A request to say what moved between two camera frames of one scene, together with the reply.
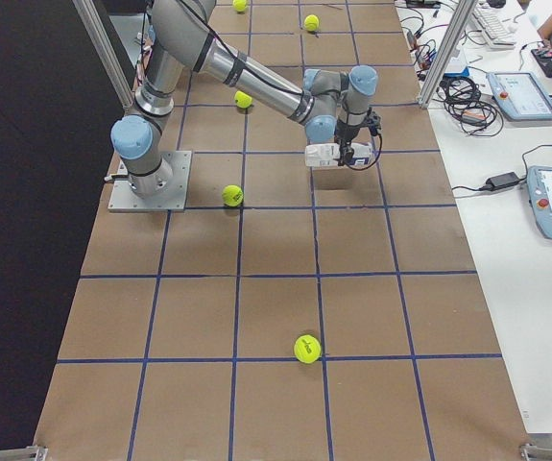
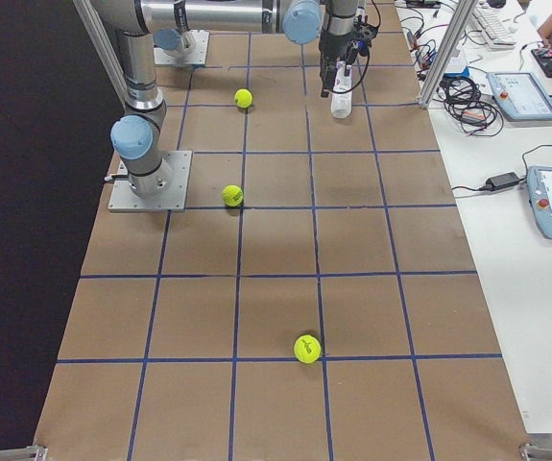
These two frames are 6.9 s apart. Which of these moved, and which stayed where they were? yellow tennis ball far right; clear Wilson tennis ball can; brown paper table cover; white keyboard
Moved: clear Wilson tennis ball can
Stayed: brown paper table cover; yellow tennis ball far right; white keyboard
